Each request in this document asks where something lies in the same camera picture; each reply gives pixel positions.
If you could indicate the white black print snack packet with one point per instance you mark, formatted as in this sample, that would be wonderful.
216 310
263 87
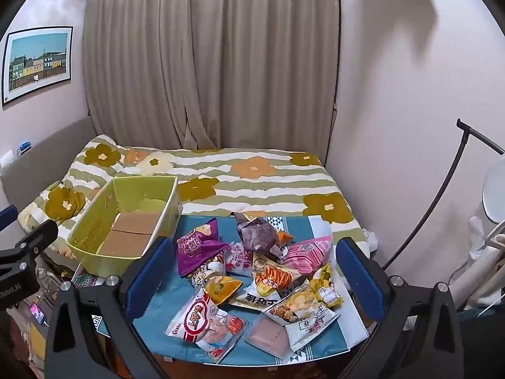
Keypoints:
256 302

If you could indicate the pink striped snack packet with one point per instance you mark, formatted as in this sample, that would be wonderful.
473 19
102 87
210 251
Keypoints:
305 254

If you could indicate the small yellow snack packet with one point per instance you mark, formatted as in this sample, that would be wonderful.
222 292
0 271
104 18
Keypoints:
325 288

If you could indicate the white red print flat packet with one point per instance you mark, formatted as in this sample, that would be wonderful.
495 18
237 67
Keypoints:
309 329

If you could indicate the white potato chip packet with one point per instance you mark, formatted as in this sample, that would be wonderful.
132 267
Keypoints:
294 308

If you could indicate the small white cloth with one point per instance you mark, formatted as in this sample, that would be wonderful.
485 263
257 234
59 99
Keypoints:
371 239

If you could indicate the small blue white object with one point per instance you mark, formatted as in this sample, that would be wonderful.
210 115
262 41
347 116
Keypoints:
24 146

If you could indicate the large white red snack packet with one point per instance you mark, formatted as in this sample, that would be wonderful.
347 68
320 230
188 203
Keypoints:
201 319

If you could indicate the floral striped blanket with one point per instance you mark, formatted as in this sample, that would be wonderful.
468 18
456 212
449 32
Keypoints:
256 185

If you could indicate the black curved stand pole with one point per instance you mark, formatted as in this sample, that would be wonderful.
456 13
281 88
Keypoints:
461 123

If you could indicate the green cardboard box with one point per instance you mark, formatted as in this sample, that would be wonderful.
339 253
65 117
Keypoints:
90 229

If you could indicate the grey purple snack packet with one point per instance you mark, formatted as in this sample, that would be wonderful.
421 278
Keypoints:
258 235

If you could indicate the grey padded headboard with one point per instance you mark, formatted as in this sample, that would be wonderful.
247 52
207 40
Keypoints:
47 154

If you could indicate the cream orange snack packet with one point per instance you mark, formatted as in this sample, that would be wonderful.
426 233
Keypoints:
274 278

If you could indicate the white wall switch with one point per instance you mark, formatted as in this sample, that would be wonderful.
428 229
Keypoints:
6 160

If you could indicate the blue patterned tablecloth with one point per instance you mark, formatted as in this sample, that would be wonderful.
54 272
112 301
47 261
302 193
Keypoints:
227 231

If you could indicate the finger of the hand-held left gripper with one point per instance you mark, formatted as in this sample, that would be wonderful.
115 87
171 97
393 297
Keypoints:
7 216
33 237

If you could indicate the clear packet pink contents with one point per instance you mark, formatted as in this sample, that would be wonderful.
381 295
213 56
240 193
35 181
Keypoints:
268 333

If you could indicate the framed houses picture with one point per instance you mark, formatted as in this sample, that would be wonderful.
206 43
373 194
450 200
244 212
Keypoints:
37 63

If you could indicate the beige curtain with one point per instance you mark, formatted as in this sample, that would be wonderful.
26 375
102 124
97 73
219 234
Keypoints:
197 67

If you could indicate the white fabric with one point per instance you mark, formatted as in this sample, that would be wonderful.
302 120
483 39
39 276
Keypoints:
481 280

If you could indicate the yellow green snack packet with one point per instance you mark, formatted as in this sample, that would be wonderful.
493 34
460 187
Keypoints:
223 288

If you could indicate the white packet with brown print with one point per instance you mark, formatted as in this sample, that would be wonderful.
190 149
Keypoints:
203 274

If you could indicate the white round appliance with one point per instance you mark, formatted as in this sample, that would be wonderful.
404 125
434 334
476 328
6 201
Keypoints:
493 193

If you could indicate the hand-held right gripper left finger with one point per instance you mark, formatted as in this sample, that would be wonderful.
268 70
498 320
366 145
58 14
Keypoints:
152 280

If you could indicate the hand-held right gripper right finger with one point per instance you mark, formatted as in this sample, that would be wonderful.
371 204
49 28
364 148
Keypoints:
359 280

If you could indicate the green patterned packet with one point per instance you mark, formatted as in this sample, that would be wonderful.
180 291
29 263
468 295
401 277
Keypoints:
85 280

